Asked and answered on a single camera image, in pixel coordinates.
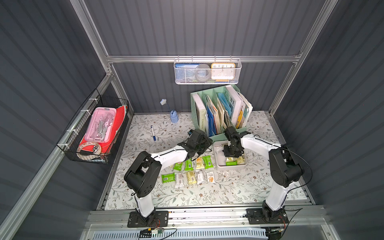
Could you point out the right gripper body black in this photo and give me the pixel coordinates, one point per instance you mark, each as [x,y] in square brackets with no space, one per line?
[231,148]

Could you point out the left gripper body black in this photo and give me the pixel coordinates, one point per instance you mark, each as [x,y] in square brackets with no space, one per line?
[197,147]

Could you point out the white cookie storage box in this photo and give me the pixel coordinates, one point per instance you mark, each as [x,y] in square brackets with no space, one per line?
[227,163]

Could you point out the yellow cookie packet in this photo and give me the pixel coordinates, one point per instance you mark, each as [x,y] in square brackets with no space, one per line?
[200,163]

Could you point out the green cookie packet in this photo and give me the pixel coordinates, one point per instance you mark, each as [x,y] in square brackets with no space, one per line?
[208,162]
[189,165]
[178,166]

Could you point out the yellow packet second row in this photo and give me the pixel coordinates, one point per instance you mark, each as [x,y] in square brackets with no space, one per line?
[191,178]

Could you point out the white cookie packet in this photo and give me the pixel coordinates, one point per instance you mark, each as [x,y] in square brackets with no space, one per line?
[210,177]

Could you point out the green packet second row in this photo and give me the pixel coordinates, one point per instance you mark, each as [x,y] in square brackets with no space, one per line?
[167,178]

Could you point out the white brown packet second row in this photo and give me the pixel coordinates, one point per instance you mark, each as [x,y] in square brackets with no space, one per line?
[179,180]

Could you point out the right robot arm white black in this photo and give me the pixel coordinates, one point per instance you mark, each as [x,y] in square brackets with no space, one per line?
[285,169]

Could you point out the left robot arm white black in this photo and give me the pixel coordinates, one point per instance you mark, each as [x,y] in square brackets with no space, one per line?
[143,173]

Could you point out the green file organizer box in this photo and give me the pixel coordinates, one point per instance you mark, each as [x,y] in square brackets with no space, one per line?
[219,112]

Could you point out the blue box in basket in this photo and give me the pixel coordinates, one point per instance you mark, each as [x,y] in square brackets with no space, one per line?
[185,73]

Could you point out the pink plastic tool box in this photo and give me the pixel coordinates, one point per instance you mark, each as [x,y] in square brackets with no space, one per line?
[101,124]

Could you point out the white book left slot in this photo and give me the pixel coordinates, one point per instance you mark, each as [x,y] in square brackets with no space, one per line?
[201,113]

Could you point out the white book slot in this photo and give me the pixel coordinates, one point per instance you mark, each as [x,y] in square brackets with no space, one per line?
[201,113]
[236,105]

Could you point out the blue white marker pen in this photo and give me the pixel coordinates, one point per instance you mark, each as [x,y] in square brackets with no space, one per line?
[153,133]

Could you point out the white book right slot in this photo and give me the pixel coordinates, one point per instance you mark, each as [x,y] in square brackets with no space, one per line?
[236,105]

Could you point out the grey tape roll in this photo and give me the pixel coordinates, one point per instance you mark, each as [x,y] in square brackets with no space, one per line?
[203,72]

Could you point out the yellow white alarm clock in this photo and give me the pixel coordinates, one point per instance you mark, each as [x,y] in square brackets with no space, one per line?
[223,71]

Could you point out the red cloth bag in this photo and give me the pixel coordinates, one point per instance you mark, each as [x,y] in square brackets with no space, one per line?
[118,122]

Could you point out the clear tape roll in basket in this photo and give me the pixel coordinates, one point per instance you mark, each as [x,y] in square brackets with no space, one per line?
[90,147]

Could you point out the white wire wall basket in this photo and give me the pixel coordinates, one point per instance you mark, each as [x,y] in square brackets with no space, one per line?
[209,61]

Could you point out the black wire side basket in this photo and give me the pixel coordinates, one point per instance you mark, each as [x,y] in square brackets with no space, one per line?
[74,134]

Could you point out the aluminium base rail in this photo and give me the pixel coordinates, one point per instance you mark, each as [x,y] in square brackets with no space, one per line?
[218,223]

